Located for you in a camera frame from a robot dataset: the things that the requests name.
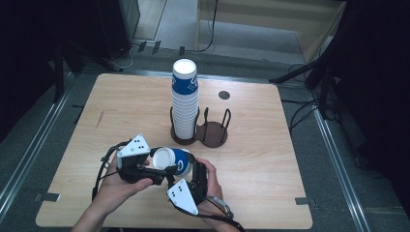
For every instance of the person's left hand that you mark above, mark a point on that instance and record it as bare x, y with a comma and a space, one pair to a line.
116, 190

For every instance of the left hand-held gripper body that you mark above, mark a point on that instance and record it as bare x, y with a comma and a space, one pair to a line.
135, 148

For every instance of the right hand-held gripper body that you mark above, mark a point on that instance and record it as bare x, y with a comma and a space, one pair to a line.
182, 196

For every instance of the light wooden furniture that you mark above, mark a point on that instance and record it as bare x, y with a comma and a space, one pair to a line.
290, 16

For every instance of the black metal stand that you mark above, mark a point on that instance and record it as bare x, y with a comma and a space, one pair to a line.
59, 74

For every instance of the dark brown double cup holder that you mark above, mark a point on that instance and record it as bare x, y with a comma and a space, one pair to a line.
213, 135

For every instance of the single blue white paper cup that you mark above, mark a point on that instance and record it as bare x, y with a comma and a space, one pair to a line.
180, 159

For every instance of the person's right hand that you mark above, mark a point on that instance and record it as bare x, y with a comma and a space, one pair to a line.
214, 190

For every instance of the dark round table grommet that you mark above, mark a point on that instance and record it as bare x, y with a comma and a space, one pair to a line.
224, 95

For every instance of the grey tape strip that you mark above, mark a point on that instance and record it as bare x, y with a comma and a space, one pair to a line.
48, 197
304, 201

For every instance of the black tripod stand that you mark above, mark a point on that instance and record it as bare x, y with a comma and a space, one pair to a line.
324, 83

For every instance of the stack of blue white paper cups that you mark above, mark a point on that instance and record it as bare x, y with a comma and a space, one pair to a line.
184, 109

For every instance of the dark cabinet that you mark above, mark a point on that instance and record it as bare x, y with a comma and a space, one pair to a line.
119, 25

